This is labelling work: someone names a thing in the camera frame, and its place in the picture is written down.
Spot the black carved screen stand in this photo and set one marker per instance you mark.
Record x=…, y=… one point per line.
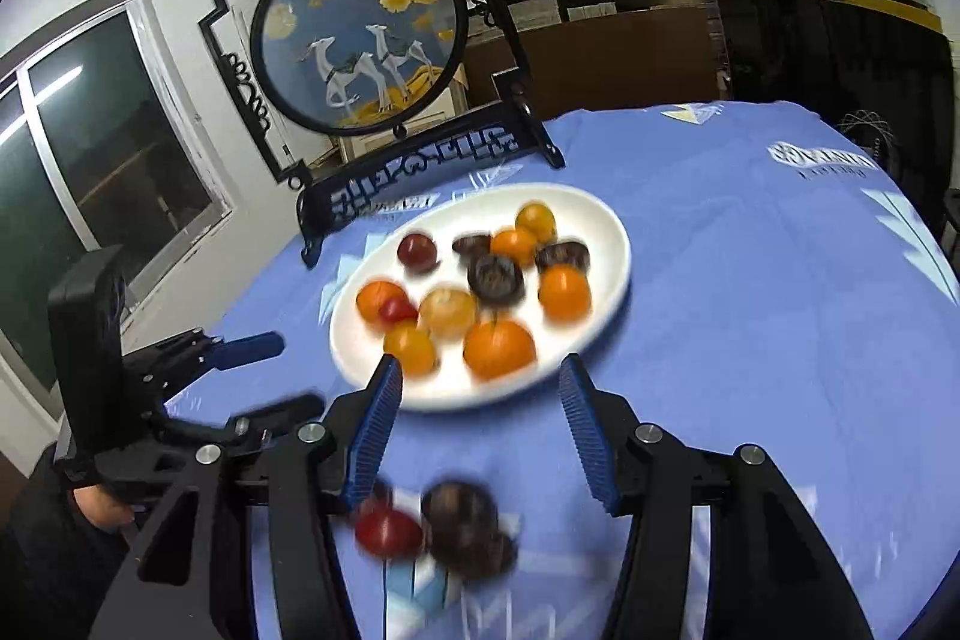
x=505, y=126

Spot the small yellow tomato far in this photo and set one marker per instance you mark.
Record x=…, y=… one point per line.
x=539, y=220

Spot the large red tomato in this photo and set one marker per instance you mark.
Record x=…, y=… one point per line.
x=388, y=533

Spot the small orange tomato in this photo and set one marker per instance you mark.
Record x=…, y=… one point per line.
x=517, y=244

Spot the large dark water chestnut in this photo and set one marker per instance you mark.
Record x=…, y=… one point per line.
x=460, y=512

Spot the small red cherry tomato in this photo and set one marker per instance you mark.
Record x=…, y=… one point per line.
x=397, y=310

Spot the left hand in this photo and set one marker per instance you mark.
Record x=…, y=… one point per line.
x=102, y=509

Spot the dark chestnut on plate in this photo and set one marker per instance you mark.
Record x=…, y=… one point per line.
x=472, y=246

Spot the white oval plate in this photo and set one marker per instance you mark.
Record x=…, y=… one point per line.
x=356, y=346

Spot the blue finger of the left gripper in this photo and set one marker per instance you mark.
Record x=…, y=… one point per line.
x=226, y=355
x=261, y=425

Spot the dark red plum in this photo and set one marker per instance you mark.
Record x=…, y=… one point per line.
x=418, y=253

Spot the round deer embroidery screen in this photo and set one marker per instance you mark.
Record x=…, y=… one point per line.
x=346, y=67

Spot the orange tomato front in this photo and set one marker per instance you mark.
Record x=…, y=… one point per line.
x=413, y=349

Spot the pale peeled orange fruit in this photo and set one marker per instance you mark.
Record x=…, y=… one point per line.
x=448, y=312

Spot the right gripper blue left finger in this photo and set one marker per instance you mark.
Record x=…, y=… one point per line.
x=371, y=414

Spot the large orange mandarin right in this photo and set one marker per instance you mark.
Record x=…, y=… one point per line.
x=498, y=347

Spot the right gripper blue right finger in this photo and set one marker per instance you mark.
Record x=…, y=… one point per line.
x=583, y=406

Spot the window with white frame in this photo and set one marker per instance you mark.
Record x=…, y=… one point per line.
x=101, y=147

